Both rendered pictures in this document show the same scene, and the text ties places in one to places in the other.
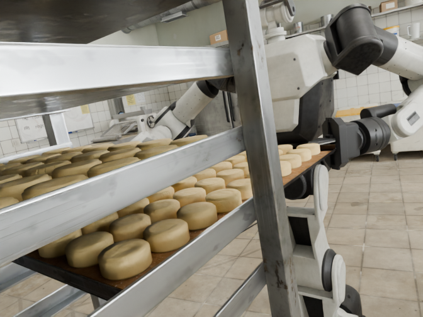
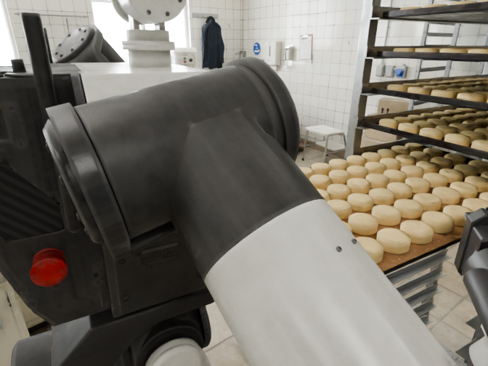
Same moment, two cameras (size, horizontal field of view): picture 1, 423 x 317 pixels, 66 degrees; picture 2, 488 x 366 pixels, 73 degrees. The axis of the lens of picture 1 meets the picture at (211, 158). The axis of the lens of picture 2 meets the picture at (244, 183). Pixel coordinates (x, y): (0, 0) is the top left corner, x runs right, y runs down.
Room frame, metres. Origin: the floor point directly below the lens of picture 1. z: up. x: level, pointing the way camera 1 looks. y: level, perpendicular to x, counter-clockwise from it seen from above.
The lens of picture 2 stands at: (1.36, 0.04, 1.43)
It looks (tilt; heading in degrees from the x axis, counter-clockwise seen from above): 23 degrees down; 205
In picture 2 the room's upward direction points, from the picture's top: straight up
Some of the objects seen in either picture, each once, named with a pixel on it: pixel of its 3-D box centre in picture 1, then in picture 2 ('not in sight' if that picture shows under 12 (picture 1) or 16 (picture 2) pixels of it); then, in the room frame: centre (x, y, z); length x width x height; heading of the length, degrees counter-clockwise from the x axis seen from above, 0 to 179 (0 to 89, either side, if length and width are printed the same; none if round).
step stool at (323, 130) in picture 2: not in sight; (327, 145); (-2.80, -0.71, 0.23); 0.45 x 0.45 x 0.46; 53
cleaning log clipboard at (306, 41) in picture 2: not in sight; (306, 49); (-3.49, -1.25, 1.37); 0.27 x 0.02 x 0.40; 61
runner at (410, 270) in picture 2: not in sight; (398, 275); (0.16, 0.15, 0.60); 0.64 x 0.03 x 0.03; 143
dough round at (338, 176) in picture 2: (245, 169); (339, 176); (0.60, -0.06, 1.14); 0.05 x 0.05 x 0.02
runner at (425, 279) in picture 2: not in sight; (394, 294); (0.16, 0.15, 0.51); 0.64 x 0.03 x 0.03; 143
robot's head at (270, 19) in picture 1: (271, 20); (146, 3); (1.01, -0.25, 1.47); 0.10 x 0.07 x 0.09; 53
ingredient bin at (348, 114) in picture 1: (359, 133); not in sight; (4.70, -2.21, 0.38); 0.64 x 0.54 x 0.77; 152
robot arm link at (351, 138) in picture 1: (349, 139); not in sight; (0.78, -0.34, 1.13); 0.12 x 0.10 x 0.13; 112
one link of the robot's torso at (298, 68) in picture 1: (290, 86); (114, 173); (1.06, -0.29, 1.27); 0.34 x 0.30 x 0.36; 53
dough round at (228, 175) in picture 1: (230, 177); (356, 172); (0.56, -0.03, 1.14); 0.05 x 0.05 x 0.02
